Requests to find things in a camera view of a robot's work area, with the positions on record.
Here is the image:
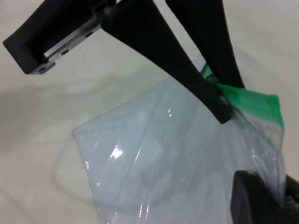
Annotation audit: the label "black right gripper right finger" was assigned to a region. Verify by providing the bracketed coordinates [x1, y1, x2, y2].
[284, 175, 299, 224]

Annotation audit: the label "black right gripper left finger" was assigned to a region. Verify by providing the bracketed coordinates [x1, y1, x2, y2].
[230, 170, 285, 224]

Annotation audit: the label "white paper sheets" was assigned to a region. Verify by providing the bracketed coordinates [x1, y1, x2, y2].
[74, 77, 260, 224]

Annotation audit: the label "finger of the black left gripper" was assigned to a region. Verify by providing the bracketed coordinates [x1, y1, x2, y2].
[102, 0, 232, 125]
[164, 0, 246, 89]

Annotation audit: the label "clear plastic zipper bag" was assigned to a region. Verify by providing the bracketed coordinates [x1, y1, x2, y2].
[70, 56, 287, 224]

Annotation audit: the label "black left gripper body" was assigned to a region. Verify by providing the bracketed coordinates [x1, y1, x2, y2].
[2, 0, 122, 75]

